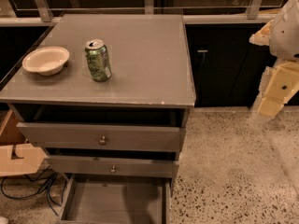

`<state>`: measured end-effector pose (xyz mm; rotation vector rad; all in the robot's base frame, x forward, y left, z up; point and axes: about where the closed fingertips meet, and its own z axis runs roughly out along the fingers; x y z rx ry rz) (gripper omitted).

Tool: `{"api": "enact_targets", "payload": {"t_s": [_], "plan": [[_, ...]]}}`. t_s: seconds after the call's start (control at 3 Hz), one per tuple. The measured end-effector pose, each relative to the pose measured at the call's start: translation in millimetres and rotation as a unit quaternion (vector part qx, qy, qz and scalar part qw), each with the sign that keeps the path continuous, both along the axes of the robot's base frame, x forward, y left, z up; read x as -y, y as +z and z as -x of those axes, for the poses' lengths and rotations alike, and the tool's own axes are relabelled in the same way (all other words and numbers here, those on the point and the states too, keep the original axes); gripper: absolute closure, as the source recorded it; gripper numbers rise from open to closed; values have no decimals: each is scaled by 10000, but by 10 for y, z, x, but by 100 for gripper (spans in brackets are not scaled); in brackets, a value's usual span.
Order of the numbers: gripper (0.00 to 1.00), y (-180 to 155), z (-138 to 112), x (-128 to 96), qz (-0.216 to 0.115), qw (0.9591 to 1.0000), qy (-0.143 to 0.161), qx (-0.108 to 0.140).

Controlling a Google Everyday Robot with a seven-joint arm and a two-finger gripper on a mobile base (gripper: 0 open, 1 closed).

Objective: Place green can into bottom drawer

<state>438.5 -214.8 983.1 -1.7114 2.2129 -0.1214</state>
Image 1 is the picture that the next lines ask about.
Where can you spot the grey middle drawer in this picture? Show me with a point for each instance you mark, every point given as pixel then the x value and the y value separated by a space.
pixel 113 162

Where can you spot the dark low cabinet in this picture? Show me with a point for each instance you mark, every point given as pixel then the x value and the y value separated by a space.
pixel 226 67

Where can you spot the grey drawer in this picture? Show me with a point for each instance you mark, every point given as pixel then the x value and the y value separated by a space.
pixel 107 128
pixel 99 199
pixel 113 162

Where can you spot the grey top drawer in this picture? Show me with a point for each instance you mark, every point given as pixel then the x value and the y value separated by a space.
pixel 107 128

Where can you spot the light wooden board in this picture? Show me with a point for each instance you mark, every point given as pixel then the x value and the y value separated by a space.
pixel 17 156

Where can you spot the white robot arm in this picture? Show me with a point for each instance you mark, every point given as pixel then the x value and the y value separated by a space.
pixel 284 45

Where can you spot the white paper bowl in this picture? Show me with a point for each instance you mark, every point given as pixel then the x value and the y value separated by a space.
pixel 46 61

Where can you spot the green soda can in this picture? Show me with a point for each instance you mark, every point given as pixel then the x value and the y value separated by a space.
pixel 98 60

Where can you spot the metal window railing frame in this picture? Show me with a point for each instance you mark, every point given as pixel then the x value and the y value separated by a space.
pixel 15 13

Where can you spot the grey bottom drawer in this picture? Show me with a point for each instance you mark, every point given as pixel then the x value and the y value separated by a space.
pixel 99 199

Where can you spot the grey drawer cabinet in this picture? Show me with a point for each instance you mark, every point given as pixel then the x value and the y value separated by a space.
pixel 149 62

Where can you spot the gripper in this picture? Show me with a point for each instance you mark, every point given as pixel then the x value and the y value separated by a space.
pixel 287 36

